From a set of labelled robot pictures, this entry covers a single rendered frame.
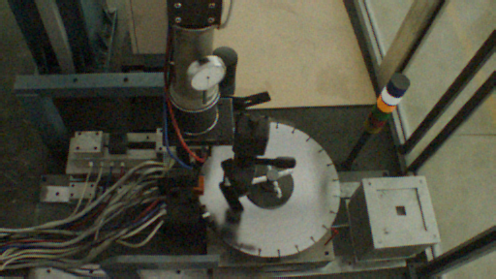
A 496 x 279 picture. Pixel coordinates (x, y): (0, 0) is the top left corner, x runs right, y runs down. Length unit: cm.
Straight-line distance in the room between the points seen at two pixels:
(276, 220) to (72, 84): 55
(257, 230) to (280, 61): 67
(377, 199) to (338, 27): 73
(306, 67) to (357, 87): 18
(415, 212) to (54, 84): 92
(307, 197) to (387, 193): 23
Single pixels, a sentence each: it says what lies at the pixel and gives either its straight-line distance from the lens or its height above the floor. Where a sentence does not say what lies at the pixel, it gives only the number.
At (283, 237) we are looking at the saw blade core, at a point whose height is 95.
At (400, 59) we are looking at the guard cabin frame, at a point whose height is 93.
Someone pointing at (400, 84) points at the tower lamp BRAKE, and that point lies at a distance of 95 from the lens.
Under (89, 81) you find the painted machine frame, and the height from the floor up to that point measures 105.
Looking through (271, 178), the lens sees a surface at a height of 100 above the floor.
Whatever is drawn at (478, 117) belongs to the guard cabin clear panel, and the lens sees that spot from 105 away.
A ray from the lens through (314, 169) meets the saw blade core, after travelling 102.
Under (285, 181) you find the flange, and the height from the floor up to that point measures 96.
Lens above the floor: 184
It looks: 59 degrees down
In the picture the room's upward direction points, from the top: 12 degrees clockwise
